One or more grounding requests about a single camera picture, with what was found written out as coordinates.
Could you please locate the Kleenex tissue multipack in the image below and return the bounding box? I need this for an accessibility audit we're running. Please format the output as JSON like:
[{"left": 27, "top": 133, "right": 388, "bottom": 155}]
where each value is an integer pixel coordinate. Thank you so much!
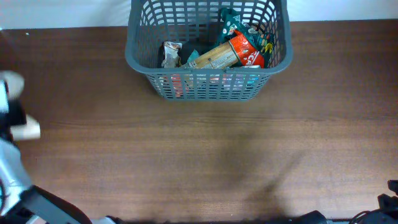
[{"left": 184, "top": 74, "right": 259, "bottom": 91}]

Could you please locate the teal small sachet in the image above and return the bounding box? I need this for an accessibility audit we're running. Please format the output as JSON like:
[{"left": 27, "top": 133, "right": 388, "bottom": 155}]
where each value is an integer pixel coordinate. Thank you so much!
[{"left": 187, "top": 49, "right": 200, "bottom": 63}]

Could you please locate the brown snack bag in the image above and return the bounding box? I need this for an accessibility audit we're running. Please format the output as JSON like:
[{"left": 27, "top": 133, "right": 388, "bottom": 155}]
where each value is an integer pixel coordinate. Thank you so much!
[{"left": 162, "top": 41, "right": 182, "bottom": 68}]

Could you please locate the orange spaghetti packet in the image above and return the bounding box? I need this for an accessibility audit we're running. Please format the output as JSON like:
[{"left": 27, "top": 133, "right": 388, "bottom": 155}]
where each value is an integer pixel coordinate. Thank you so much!
[{"left": 169, "top": 33, "right": 266, "bottom": 98}]

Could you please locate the green Nescafe coffee bag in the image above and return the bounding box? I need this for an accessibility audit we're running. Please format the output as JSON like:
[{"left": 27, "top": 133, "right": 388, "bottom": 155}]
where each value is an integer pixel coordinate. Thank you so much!
[{"left": 215, "top": 8, "right": 274, "bottom": 68}]

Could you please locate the beige packet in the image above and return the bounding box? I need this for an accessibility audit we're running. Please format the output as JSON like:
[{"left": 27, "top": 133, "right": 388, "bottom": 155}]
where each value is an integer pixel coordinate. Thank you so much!
[{"left": 1, "top": 70, "right": 40, "bottom": 141}]

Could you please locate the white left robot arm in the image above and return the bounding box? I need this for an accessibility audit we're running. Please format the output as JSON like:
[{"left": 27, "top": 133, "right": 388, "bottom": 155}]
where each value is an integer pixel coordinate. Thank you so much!
[{"left": 1, "top": 80, "right": 123, "bottom": 224}]

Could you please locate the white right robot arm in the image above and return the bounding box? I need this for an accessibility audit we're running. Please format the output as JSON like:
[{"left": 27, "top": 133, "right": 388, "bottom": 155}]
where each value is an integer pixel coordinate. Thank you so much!
[{"left": 288, "top": 180, "right": 397, "bottom": 224}]

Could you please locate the grey plastic basket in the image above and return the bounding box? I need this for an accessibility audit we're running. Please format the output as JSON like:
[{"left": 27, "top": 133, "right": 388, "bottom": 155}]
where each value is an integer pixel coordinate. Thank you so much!
[{"left": 125, "top": 0, "right": 293, "bottom": 101}]

